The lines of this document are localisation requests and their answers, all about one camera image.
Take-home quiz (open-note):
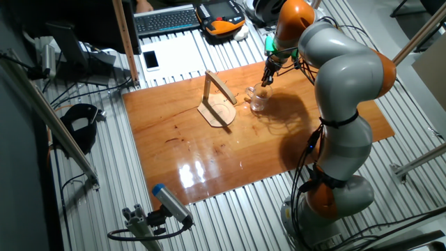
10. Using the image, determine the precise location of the aluminium bar with foot bracket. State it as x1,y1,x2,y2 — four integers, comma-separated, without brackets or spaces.
390,142,446,184

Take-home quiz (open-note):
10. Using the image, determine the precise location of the bare human hand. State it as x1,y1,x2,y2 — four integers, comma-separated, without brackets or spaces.
134,0,154,14

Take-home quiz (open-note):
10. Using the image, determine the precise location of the grey camera with blue cap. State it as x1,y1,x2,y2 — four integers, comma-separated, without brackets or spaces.
151,183,194,227

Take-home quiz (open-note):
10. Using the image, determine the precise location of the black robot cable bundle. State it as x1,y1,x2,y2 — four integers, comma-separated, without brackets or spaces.
278,15,360,251

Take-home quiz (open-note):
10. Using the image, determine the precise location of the wooden cup rack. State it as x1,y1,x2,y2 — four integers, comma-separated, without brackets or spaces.
197,69,238,128

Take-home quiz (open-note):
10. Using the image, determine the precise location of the white smartphone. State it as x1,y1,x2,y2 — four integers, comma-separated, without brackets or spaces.
142,50,161,73

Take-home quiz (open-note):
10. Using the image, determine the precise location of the black camera cable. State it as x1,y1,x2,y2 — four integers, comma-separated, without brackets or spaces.
107,218,194,242

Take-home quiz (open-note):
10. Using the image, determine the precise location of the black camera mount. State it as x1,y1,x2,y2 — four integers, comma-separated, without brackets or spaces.
146,205,171,236

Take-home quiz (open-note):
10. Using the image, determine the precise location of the grey cylindrical camera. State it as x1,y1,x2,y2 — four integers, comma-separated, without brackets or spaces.
40,43,57,79

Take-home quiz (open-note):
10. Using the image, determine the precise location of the white rounded object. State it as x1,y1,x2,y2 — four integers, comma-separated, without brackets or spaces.
232,24,250,42

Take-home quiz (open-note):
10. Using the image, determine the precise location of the white paper sheet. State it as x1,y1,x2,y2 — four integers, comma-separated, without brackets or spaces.
139,33,210,84

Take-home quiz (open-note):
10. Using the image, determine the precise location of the aluminium profile camera post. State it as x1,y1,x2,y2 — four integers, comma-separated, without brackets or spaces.
121,204,164,251

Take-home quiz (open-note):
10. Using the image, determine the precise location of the black curved clamp device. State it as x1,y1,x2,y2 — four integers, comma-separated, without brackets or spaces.
59,102,107,156

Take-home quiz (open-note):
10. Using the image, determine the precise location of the black computer keyboard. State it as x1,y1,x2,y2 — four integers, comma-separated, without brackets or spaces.
133,3,202,38

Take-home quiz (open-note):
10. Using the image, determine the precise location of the long aluminium frame bar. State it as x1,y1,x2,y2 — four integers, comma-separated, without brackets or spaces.
0,48,100,191

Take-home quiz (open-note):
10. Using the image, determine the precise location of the grey cardboard panel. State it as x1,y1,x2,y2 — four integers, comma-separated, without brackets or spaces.
411,41,446,112

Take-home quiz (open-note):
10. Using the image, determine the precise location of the slanted aluminium beam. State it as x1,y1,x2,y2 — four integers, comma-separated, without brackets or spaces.
390,1,446,66

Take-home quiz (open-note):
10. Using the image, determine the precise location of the orange black teach pendant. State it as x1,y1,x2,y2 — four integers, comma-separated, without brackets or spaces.
195,0,247,37

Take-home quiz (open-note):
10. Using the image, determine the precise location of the clear glass cup with handle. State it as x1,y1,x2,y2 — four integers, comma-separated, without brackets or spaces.
245,82,274,112

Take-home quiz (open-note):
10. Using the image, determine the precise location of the black round spool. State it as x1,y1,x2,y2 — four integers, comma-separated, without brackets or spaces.
243,0,285,29

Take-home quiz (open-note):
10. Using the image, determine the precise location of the wooden frame post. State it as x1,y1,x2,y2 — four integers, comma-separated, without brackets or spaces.
111,0,141,88

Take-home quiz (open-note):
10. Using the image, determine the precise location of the glossy wooden board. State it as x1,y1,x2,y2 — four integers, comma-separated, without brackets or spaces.
121,59,397,210

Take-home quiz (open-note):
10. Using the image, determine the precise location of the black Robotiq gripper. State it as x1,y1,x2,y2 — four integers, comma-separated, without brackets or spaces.
261,57,281,87

